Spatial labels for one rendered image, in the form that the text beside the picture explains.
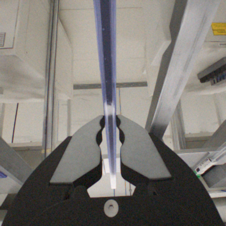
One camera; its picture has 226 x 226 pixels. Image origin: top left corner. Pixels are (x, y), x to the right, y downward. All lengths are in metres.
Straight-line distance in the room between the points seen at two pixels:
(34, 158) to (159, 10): 0.87
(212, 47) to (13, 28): 0.82
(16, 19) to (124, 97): 1.78
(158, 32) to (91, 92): 2.02
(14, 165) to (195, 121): 2.58
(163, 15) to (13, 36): 0.57
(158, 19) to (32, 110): 2.48
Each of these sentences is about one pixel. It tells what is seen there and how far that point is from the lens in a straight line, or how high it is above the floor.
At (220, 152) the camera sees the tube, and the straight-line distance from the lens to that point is 0.30.
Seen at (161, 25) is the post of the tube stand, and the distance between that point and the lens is 0.21.
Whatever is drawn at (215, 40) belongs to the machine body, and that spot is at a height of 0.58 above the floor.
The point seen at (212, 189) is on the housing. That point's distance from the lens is 0.73.
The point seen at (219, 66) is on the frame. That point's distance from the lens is 0.75.
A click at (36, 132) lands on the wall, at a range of 2.46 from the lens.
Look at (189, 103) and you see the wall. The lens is 2.60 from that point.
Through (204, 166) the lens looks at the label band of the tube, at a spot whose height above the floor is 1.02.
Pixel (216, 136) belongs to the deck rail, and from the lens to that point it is 0.55.
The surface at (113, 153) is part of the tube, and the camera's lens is 0.18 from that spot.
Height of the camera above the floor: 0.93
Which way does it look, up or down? 9 degrees down
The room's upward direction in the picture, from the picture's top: 177 degrees clockwise
